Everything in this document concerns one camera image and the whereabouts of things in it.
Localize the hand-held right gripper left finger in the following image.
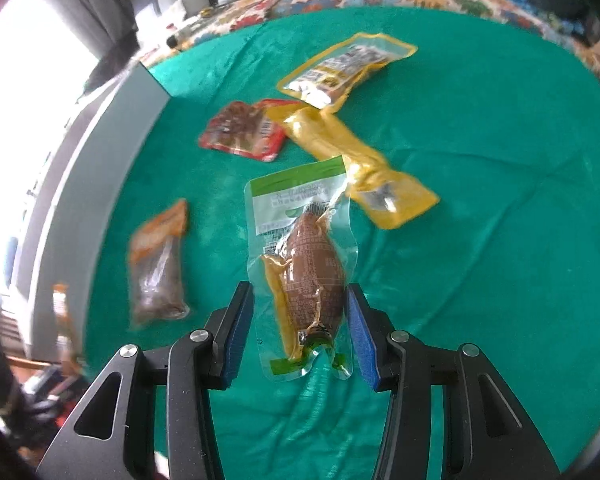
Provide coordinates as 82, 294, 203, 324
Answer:
34, 281, 256, 480

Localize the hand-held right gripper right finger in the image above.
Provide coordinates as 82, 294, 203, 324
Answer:
346, 282, 565, 480

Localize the green label brown snack packet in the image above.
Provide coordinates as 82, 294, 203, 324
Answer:
243, 155, 359, 386

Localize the orange label dark snack packet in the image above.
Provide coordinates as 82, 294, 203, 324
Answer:
127, 199, 191, 330

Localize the long yellow snack packet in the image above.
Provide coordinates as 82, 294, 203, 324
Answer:
267, 105, 441, 231

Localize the white cardboard box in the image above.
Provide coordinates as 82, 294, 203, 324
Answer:
10, 62, 173, 361

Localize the red snack packet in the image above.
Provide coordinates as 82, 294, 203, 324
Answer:
198, 100, 301, 162

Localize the yellow windowed snack packet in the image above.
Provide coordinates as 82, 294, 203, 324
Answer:
276, 32, 418, 111

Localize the green tablecloth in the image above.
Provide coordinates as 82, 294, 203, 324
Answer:
80, 5, 600, 480

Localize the large window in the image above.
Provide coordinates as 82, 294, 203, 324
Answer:
0, 0, 96, 311

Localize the grey curtain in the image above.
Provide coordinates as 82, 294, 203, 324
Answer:
25, 0, 136, 61

